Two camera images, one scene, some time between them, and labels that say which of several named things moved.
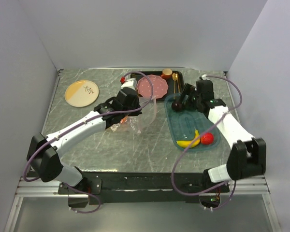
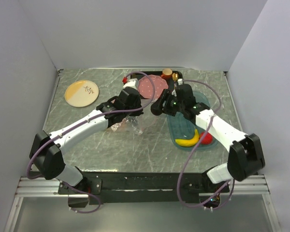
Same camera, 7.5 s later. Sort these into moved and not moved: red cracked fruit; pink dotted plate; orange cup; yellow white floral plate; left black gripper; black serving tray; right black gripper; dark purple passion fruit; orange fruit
Moved: dark purple passion fruit; right black gripper; orange fruit
Not moved: left black gripper; black serving tray; yellow white floral plate; red cracked fruit; orange cup; pink dotted plate
